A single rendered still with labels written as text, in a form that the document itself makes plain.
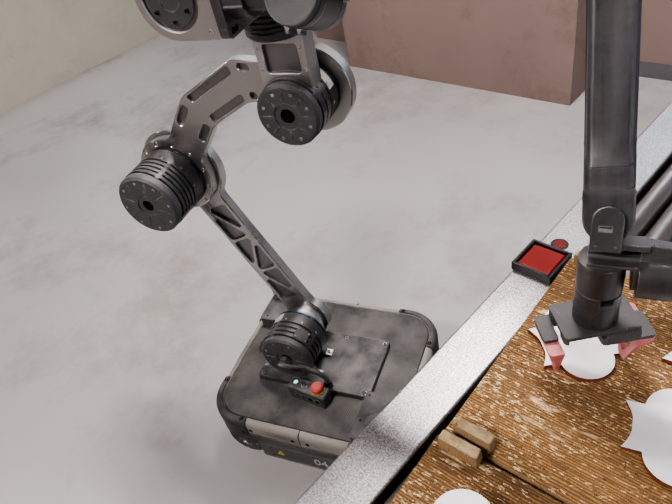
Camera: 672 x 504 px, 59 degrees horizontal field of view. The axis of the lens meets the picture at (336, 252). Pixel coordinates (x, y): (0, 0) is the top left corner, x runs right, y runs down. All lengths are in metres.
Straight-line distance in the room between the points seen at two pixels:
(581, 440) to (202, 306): 1.95
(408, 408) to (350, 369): 0.91
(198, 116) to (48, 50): 4.05
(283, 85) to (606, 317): 0.73
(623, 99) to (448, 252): 1.84
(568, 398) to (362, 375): 0.98
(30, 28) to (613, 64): 5.00
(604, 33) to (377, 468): 0.62
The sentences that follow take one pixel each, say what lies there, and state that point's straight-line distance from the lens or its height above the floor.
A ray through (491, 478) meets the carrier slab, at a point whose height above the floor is 0.94.
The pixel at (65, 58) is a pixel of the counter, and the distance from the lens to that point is 5.57.
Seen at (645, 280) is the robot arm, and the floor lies 1.14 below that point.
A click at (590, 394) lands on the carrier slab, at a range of 0.92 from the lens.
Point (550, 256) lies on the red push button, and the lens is 1.12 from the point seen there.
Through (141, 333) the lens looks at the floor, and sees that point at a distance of 2.61.
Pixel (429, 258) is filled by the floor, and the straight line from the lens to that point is 2.51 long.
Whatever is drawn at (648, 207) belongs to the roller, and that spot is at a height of 0.92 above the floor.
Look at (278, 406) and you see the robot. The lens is 1.83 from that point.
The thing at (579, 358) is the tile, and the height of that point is 0.94.
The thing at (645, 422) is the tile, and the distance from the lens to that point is 0.90.
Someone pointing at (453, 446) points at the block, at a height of 0.96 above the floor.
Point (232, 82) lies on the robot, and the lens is 1.41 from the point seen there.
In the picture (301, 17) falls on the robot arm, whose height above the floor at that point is 1.43.
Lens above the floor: 1.68
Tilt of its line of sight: 40 degrees down
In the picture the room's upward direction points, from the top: 14 degrees counter-clockwise
